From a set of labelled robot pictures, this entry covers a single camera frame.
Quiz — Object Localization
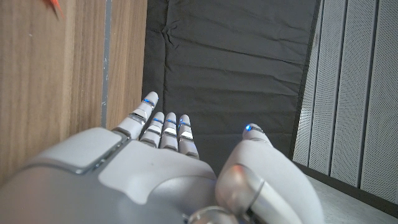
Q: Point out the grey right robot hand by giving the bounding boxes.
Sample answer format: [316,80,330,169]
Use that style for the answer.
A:
[0,91,326,224]

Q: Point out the orange ribbon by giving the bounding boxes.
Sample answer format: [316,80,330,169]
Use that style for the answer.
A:
[42,0,65,19]

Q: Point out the wooden table panel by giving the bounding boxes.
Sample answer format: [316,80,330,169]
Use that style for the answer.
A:
[100,0,113,129]

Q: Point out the black backdrop cloth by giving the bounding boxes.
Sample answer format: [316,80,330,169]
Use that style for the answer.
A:
[141,0,321,177]

